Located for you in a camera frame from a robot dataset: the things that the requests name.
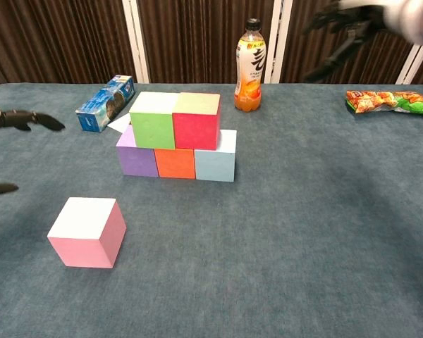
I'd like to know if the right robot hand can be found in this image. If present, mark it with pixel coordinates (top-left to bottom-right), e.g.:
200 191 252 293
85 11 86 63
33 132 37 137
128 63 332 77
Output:
302 0 423 82

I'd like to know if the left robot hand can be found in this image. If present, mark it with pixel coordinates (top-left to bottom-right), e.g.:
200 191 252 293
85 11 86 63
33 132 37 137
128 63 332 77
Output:
0 104 66 196

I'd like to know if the purple foam cube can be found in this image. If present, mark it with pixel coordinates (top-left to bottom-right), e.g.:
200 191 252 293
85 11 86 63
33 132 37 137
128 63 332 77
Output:
115 125 159 177

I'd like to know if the green foam cube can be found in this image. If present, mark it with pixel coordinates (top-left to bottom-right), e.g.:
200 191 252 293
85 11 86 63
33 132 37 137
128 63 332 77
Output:
128 91 180 149

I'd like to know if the orange cube with yellow face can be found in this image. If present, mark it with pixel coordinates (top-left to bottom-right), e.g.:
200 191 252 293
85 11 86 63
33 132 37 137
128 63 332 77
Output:
153 147 197 180

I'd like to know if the red foam cube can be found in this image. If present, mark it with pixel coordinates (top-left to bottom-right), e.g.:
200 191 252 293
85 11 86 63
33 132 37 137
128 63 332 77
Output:
171 92 222 151

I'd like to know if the light blue foam cube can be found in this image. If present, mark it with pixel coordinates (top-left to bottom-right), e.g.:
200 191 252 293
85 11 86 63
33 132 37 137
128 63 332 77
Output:
194 129 238 182

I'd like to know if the blue biscuit box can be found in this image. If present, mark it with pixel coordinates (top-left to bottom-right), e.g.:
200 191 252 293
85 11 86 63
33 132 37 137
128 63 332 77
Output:
75 74 136 133

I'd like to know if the orange green snack bag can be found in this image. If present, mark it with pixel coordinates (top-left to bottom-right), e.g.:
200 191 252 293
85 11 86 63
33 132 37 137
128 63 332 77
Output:
345 89 423 122

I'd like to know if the white paper sheet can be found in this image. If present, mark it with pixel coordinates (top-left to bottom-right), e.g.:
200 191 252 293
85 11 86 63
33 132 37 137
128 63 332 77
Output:
106 111 133 134

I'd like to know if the pink cube with white face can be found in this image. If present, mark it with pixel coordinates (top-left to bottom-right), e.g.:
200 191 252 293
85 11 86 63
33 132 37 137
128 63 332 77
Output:
47 196 128 270

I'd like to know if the orange drink bottle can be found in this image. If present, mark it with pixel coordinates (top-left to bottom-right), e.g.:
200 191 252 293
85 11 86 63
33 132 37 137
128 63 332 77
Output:
233 18 267 113

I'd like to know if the white partition post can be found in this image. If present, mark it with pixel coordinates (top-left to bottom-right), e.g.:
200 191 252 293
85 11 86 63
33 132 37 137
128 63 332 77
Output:
396 44 423 85
122 0 151 85
264 0 294 85

